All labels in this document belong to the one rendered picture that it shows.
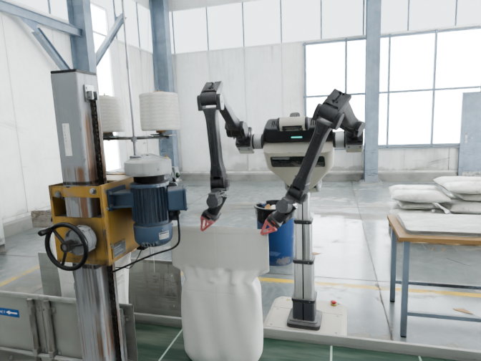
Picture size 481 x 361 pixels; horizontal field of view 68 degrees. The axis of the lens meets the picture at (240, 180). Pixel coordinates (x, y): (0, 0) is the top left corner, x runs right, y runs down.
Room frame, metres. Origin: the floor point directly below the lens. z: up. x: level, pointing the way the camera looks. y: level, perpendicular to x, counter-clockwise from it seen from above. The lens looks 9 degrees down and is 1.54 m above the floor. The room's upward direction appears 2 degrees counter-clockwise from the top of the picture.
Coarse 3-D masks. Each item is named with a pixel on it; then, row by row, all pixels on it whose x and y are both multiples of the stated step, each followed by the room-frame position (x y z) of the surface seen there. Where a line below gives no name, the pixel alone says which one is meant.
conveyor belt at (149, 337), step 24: (144, 336) 1.86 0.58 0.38; (168, 336) 1.85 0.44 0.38; (144, 360) 1.64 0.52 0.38; (168, 360) 1.64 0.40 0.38; (192, 360) 1.63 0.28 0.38; (264, 360) 1.61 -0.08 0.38; (288, 360) 1.60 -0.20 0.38; (312, 360) 1.59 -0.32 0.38; (336, 360) 1.59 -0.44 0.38; (360, 360) 1.58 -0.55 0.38; (384, 360) 1.57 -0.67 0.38; (408, 360) 1.57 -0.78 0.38; (432, 360) 1.56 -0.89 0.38; (456, 360) 1.55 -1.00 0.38
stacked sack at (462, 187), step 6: (444, 186) 4.32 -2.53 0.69; (450, 186) 4.20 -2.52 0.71; (456, 186) 4.15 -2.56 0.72; (462, 186) 4.12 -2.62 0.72; (468, 186) 4.10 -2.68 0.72; (474, 186) 4.09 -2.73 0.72; (480, 186) 4.06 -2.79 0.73; (456, 192) 4.12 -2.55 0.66; (462, 192) 4.09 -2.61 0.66; (468, 192) 4.07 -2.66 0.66; (474, 192) 4.06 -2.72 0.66; (480, 192) 4.03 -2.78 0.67
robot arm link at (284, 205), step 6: (282, 198) 1.48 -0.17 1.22; (288, 198) 1.49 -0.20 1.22; (294, 198) 1.55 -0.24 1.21; (306, 198) 1.54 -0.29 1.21; (276, 204) 1.49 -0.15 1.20; (282, 204) 1.47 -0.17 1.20; (288, 204) 1.48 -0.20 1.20; (276, 210) 1.48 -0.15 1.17; (282, 210) 1.47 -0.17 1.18; (288, 210) 1.48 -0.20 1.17
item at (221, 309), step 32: (192, 256) 1.67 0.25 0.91; (224, 256) 1.61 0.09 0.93; (256, 256) 1.59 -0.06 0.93; (192, 288) 1.61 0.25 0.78; (224, 288) 1.57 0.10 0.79; (256, 288) 1.59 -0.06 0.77; (192, 320) 1.60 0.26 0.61; (224, 320) 1.55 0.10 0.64; (256, 320) 1.55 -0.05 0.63; (192, 352) 1.61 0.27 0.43; (224, 352) 1.56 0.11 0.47; (256, 352) 1.54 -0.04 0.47
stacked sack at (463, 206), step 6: (444, 204) 4.34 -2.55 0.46; (450, 204) 4.24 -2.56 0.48; (456, 204) 4.19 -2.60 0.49; (462, 204) 4.16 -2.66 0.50; (468, 204) 4.14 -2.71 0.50; (474, 204) 4.12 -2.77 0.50; (480, 204) 4.12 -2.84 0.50; (450, 210) 4.11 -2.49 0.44; (456, 210) 4.11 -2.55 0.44; (462, 210) 4.09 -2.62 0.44; (468, 210) 4.08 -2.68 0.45; (474, 210) 4.07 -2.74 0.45; (480, 210) 4.05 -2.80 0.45
